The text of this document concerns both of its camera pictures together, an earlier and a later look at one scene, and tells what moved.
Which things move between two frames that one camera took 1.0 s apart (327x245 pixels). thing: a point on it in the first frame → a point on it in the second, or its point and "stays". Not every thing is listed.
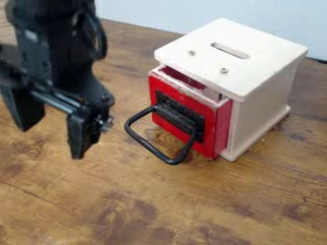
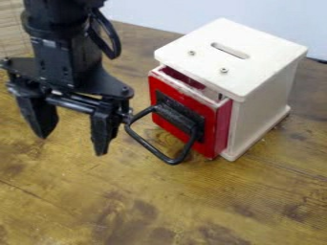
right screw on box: [223, 70] stays
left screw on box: [193, 53] stays
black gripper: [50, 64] → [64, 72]
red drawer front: [203, 101] stays
